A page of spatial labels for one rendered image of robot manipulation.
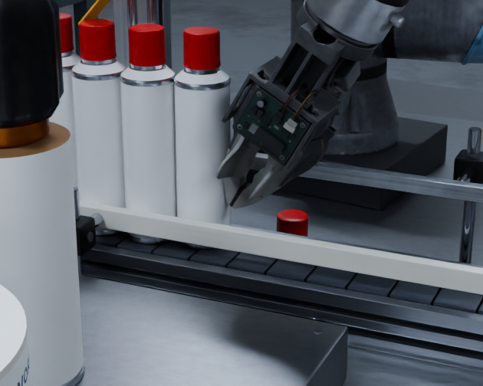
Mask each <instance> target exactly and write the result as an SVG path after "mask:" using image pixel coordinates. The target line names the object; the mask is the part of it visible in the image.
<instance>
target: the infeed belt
mask: <svg viewBox="0 0 483 386"><path fill-rule="evenodd" d="M96 244H99V245H104V246H108V247H115V248H120V249H124V250H132V251H137V252H141V253H146V254H154V255H158V256H163V257H171V258H175V259H179V260H187V261H192V262H196V263H204V264H208V265H213V266H217V267H225V268H229V269H234V270H242V271H246V272H251V273H259V274H263V275H267V276H275V277H280V278H284V279H289V280H296V281H301V282H305V283H313V284H317V285H322V286H330V287H334V288H339V289H343V290H351V291H355V292H360V293H368V294H372V295H377V296H385V297H389V298H394V299H401V300H405V301H410V302H414V303H422V304H427V305H431V306H439V307H443V308H448V309H456V310H460V311H465V312H473V313H477V314H482V315H483V295H481V294H476V293H468V292H463V291H459V290H454V289H446V288H441V287H437V286H429V285H424V284H420V283H411V282H407V281H402V280H394V279H390V278H385V277H380V276H372V275H367V274H363V273H354V272H350V271H345V270H338V269H333V268H328V267H320V266H315V265H311V264H306V263H298V262H294V261H289V260H281V259H276V258H271V257H263V256H258V255H254V254H246V253H242V252H237V251H232V250H224V249H219V248H214V249H207V250H200V249H193V248H189V247H185V246H183V245H181V244H180V243H179V242H178V241H175V240H171V241H169V242H165V243H161V244H141V243H137V242H134V241H132V240H130V239H129V238H128V237H127V234H126V232H123V233H121V234H115V235H107V236H100V235H96Z"/></svg>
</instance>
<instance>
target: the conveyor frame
mask: <svg viewBox="0 0 483 386"><path fill-rule="evenodd" d="M231 226H233V227H242V228H247V229H252V230H257V231H265V232H270V233H275V234H283V235H288V236H293V237H302V238H307V239H311V240H320V241H325V242H329V243H334V244H342V245H347V246H352V247H361V248H366V249H371V250H379V251H384V252H389V253H394V254H402V255H407V256H412V257H421V258H426V259H430V260H439V261H444V262H449V263H457V264H462V265H467V266H472V267H480V268H483V266H480V265H475V264H470V263H462V262H457V261H452V260H443V259H439V258H434V257H425V256H420V255H415V254H407V253H402V252H397V251H392V250H384V249H379V248H374V247H365V246H360V245H356V244H347V243H342V242H337V241H332V240H324V239H319V238H314V237H305V236H301V235H296V234H287V233H282V232H277V231H269V230H264V229H259V228H254V227H246V226H241V225H236V224H231ZM83 268H84V276H91V277H95V278H99V279H103V280H110V281H115V282H119V283H126V284H130V285H134V286H141V287H146V288H150V289H155V290H162V291H166V292H170V293H177V294H182V295H186V296H193V297H197V298H201V299H208V300H212V301H217V302H221V303H228V304H232V305H236V306H244V307H248V308H253V309H260V310H264V311H268V312H275V313H279V314H284V315H288V316H295V317H299V318H303V319H310V320H314V321H319V322H326V323H330V324H334V325H341V326H346V327H347V328H348V345H351V346H355V347H359V348H366V349H369V350H374V351H378V352H385V353H389V354H393V355H400V356H404V357H408V358H415V359H419V360H423V361H430V362H435V363H439V364H443V365H450V366H453V367H457V368H464V369H468V370H472V371H480V372H483V315H482V314H477V313H473V312H465V311H460V310H456V309H448V308H443V307H439V306H431V305H427V304H422V303H414V302H410V301H405V300H401V299H394V298H389V297H385V296H377V295H372V294H368V293H360V292H355V291H351V290H347V289H339V288H334V287H330V286H322V285H317V284H313V283H305V282H301V281H296V280H289V279H284V278H280V277H275V276H267V275H263V274H259V273H251V272H246V271H242V270H234V269H229V268H225V267H217V266H213V265H208V264H204V263H196V262H192V261H187V260H179V259H175V258H171V257H163V256H158V255H154V254H146V253H141V252H137V251H132V250H124V249H120V248H115V247H108V246H104V245H99V244H95V246H94V247H93V248H91V249H90V250H89V251H88V252H86V253H85V254H83Z"/></svg>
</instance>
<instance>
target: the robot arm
mask: <svg viewBox="0 0 483 386"><path fill-rule="evenodd" d="M387 58H397V59H409V60H421V61H443V62H455V63H462V64H463V65H466V64H467V63H470V64H483V0H291V43H290V45H289V47H288V48H287V50H286V52H285V53H284V56H283V57H282V58H279V56H276V57H274V58H272V59H271V60H269V61H268V62H266V63H265V64H262V65H261V66H260V67H258V68H256V69H255V70H253V71H252V72H250V73H249V75H248V76H247V78H246V79H245V82H244V83H243V84H242V86H241V88H240V90H239V92H238V93H237V95H236V97H235V98H234V100H233V102H232V104H231V106H230V107H229V108H228V111H227V112H226V114H225V116H224V117H223V119H222V122H223V123H225V122H226V121H228V120H229V119H231V118H232V117H233V125H232V127H233V129H234V134H233V138H232V140H231V143H230V145H229V147H228V151H227V157H226V158H225V159H224V160H223V161H222V163H221V165H220V166H219V167H218V170H217V172H216V174H215V176H216V178H217V179H220V178H223V179H224V186H225V197H226V202H227V204H228V205H230V206H231V207H233V208H234V209H236V208H243V207H246V206H249V205H251V204H254V203H256V202H258V201H260V200H261V199H263V198H265V197H267V196H269V195H270V194H271V193H273V192H275V191H277V190H278V189H279V188H281V187H283V186H284V185H285V184H286V183H288V182H289V181H290V180H292V179H294V178H296V177H298V176H299V175H301V174H303V173H305V172H307V171H308V170H310V169H311V168H312V167H313V166H314V165H316V164H317V163H318V162H319V161H320V160H321V158H322V157H323V156H324V155H362V154H368V153H372V152H378V151H381V150H384V149H387V148H389V147H390V146H393V145H394V144H395V143H396V142H397V141H398V138H399V118H398V116H397V112H396V108H395V105H394V102H393V97H392V94H391V92H390V88H389V84H388V81H387V77H386V68H387ZM246 87H247V88H246ZM245 88H246V89H245ZM244 90H245V92H244ZM243 92H244V93H243ZM259 149H261V150H262V151H264V152H265V153H267V154H268V162H267V165H266V166H265V167H264V168H263V169H261V170H260V171H259V172H258V173H256V174H255V176H254V179H253V182H252V183H251V184H250V185H247V183H246V178H247V174H248V171H249V170H250V169H251V168H252V167H253V166H254V165H255V156H256V154H257V152H258V150H259Z"/></svg>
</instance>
